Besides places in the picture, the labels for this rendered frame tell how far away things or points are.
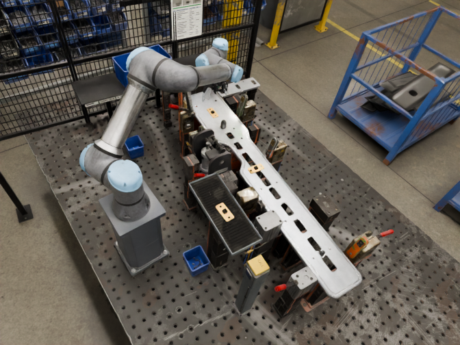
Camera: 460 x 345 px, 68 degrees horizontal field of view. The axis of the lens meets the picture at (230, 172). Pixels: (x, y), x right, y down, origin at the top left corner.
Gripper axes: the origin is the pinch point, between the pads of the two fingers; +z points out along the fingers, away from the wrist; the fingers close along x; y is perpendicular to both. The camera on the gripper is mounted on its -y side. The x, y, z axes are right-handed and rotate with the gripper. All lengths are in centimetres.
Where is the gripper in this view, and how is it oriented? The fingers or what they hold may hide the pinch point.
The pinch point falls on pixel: (213, 97)
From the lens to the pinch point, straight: 195.4
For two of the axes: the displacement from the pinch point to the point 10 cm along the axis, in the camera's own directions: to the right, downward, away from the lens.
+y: 5.0, 7.1, -5.0
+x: 8.6, -3.4, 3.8
